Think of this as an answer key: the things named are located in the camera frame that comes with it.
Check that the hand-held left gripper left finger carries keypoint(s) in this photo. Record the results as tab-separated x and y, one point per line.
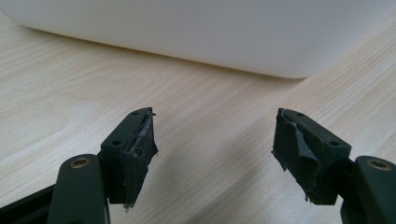
130	161

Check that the white plastic bin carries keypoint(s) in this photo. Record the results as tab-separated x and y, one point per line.
202	31

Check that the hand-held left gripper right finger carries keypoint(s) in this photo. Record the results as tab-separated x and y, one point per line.
314	155

